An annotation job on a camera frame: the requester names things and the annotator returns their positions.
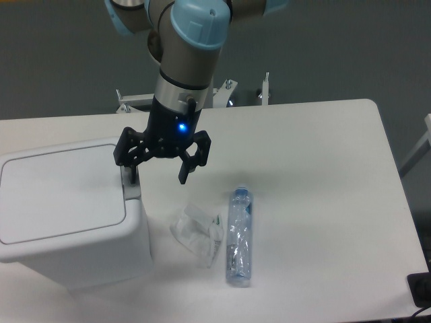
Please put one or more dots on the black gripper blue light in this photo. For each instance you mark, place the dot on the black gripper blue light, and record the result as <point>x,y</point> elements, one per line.
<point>169,134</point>

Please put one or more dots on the clear plastic wrapper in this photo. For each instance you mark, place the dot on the clear plastic wrapper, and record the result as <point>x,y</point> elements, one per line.
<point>199,232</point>

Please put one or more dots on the white plastic trash can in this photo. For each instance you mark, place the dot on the white plastic trash can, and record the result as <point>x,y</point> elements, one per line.
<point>71,214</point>

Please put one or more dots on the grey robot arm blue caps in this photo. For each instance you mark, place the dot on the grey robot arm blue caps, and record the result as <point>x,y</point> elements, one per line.
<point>185,39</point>

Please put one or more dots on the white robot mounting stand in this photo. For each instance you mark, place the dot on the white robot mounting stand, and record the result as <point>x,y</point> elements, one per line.
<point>219,97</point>

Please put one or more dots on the clear plastic water bottle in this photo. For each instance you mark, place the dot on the clear plastic water bottle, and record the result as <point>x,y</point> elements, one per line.
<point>239,238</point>

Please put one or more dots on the white frame at right edge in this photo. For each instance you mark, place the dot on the white frame at right edge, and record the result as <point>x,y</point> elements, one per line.
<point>417,152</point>

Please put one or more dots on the black device with cable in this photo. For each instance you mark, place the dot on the black device with cable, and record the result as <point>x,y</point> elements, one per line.
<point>419,286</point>

